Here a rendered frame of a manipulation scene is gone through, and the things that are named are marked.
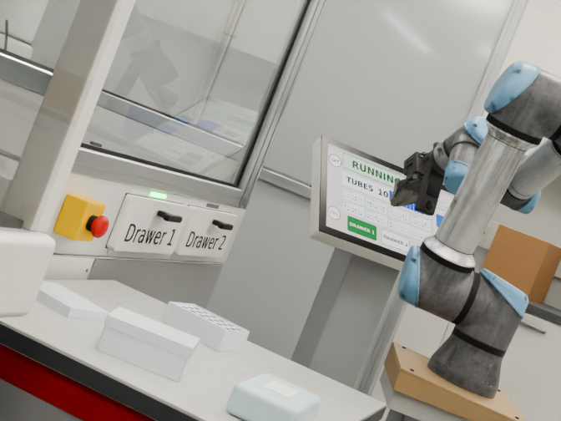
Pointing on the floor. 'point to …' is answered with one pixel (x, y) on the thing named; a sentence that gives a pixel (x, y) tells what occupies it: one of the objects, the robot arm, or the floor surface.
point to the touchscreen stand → (345, 317)
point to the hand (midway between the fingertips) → (395, 205)
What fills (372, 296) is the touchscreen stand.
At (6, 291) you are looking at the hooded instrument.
